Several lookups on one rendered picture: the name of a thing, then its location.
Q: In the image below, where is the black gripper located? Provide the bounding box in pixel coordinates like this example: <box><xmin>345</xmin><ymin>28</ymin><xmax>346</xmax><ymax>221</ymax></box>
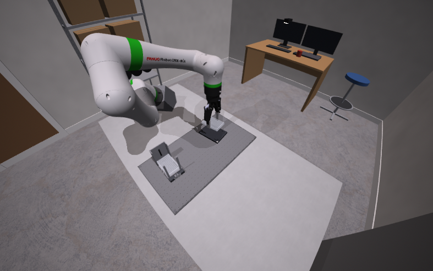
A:
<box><xmin>204</xmin><ymin>95</ymin><xmax>221</xmax><ymax>129</ymax></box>

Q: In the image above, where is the grey stack rack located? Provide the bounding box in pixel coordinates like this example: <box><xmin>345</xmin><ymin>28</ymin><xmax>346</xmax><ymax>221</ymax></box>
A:
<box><xmin>149</xmin><ymin>141</ymin><xmax>185</xmax><ymax>182</ymax></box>

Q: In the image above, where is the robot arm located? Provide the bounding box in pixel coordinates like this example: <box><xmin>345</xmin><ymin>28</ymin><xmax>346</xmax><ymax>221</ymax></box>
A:
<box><xmin>81</xmin><ymin>33</ymin><xmax>224</xmax><ymax>127</ymax></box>

